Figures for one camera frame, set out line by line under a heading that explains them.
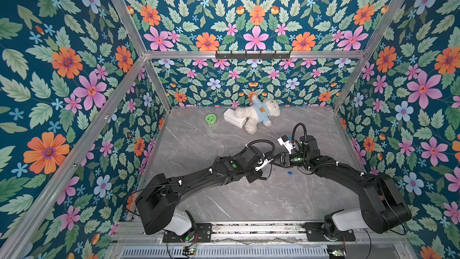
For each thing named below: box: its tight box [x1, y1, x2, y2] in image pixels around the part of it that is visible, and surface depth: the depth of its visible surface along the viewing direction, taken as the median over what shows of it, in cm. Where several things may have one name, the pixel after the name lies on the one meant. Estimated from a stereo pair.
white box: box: [223, 107, 247, 129], surface depth 111 cm
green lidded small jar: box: [205, 113, 218, 128], surface depth 110 cm
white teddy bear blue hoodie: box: [235, 94, 281, 135], surface depth 110 cm
